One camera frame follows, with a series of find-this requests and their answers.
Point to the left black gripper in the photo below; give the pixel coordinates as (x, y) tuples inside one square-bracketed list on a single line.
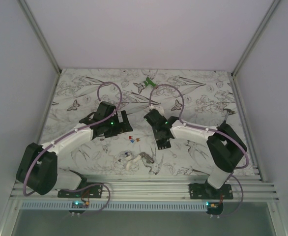
[(121, 127)]

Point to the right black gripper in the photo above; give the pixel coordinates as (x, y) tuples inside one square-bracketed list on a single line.
[(158, 137)]

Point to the black fuse box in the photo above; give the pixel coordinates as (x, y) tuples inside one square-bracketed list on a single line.
[(163, 144)]

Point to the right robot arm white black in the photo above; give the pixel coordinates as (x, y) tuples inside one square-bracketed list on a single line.
[(225, 146)]

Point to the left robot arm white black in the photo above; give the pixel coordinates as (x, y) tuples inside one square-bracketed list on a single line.
[(39, 172)]

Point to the floral printed table mat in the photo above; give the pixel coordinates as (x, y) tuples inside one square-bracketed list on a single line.
[(198, 96)]

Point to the white pipe fitting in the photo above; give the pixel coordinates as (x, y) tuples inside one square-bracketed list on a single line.
[(129, 160)]

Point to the green spray nozzle toy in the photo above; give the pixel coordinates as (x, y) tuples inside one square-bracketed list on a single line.
[(147, 82)]

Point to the small grey hammer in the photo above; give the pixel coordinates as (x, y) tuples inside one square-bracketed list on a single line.
[(228, 113)]

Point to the right small circuit board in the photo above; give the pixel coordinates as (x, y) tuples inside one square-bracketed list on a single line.
[(214, 205)]

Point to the small circuit board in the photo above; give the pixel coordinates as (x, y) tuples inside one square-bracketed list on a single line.
[(214, 205), (80, 204)]

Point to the left small circuit board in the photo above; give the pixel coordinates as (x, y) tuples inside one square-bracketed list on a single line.
[(80, 204)]

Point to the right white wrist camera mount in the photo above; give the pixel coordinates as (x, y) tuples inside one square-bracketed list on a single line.
[(158, 108)]

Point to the grey metal bracket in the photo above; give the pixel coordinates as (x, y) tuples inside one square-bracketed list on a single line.
[(146, 159)]

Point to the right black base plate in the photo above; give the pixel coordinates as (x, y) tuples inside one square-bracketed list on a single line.
[(204, 191)]

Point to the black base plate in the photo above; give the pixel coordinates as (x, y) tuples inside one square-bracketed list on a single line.
[(204, 191), (87, 191)]

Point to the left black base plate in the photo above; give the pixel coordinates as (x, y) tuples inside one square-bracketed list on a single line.
[(87, 191)]

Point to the aluminium rail frame front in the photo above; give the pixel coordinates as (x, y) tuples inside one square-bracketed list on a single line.
[(164, 188)]

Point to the perforated grey cable duct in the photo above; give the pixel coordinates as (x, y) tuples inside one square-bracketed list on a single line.
[(117, 206)]

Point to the left aluminium corner post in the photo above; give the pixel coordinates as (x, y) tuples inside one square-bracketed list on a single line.
[(39, 34)]

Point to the aluminium corner post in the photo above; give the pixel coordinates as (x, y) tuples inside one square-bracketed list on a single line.
[(39, 34), (258, 33)]

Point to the right aluminium corner post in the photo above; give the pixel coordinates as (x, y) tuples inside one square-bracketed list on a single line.
[(258, 33)]

